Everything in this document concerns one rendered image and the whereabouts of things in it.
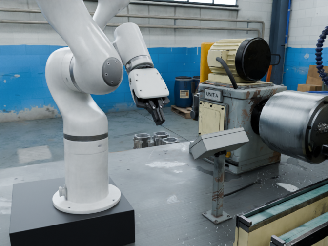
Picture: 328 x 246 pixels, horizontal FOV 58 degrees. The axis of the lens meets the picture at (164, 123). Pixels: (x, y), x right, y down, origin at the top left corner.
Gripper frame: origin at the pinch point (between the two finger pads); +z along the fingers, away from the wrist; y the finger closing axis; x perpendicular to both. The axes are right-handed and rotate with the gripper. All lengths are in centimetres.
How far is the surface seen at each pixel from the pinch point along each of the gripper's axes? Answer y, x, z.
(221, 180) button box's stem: 17.1, 6.1, 21.4
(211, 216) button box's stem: 14.7, 14.9, 30.1
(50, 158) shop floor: 20, 299, -99
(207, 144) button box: 9.6, -3.5, 12.0
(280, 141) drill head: 47.3, 3.7, 14.6
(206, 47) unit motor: 55, 23, -43
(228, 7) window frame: 475, 292, -384
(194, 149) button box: 8.5, 1.6, 10.9
